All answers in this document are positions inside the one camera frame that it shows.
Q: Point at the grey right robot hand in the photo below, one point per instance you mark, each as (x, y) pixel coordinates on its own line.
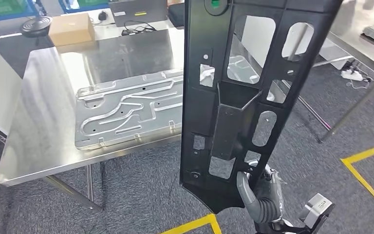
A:
(271, 185)

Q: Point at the black plastic panel part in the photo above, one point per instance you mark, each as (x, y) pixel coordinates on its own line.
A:
(200, 113)

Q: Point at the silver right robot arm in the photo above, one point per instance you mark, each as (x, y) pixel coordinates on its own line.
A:
(271, 211)

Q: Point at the stainless steel workbench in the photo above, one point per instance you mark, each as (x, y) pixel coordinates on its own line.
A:
(45, 129)

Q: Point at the yellow floor tape square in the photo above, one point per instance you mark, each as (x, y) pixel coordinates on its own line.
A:
(364, 181)
(203, 223)

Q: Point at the white power strip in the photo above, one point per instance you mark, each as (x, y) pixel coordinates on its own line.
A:
(351, 75)

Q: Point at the stamped sheet metal panel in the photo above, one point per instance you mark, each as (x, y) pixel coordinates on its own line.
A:
(125, 113)

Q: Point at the grey equipment case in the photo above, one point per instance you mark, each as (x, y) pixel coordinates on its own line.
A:
(138, 13)

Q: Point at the black computer mouse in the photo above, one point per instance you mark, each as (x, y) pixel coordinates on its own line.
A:
(102, 15)

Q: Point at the brown cardboard box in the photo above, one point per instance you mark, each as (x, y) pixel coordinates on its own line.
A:
(71, 29)

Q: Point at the blue-rimmed green tray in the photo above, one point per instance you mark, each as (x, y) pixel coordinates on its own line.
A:
(83, 5)
(3, 8)

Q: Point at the black round stand base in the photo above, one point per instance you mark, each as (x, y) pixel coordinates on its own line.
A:
(36, 26)

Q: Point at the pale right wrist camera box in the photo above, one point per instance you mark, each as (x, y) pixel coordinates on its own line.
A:
(316, 210)

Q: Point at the steel frame table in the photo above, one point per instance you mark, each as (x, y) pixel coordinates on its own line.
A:
(345, 25)

